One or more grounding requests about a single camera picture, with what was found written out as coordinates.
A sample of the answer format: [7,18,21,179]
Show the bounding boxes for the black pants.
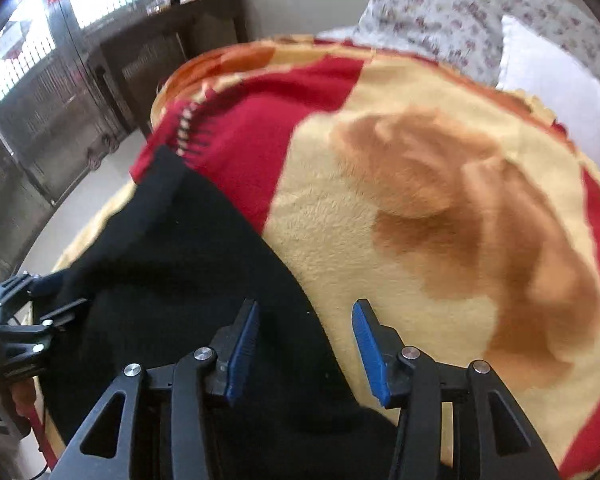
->
[40,145,406,480]

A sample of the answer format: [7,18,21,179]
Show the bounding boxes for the metal door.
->
[0,50,131,271]

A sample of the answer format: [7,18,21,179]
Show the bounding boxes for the red and yellow printed blanket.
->
[50,35,600,480]

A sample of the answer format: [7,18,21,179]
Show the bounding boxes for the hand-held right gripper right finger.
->
[351,299,561,480]

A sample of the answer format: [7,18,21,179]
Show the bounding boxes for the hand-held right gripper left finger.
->
[50,299,260,480]

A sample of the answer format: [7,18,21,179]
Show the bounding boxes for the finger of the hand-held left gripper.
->
[0,271,67,312]
[0,297,91,361]

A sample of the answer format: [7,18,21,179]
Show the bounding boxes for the white pillow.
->
[495,15,600,181]

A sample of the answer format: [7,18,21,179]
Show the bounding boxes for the dark wooden table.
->
[87,0,251,136]

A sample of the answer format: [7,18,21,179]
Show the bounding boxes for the large floral pillow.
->
[447,0,600,126]

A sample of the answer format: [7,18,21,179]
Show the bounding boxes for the small floral pillow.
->
[357,0,503,86]

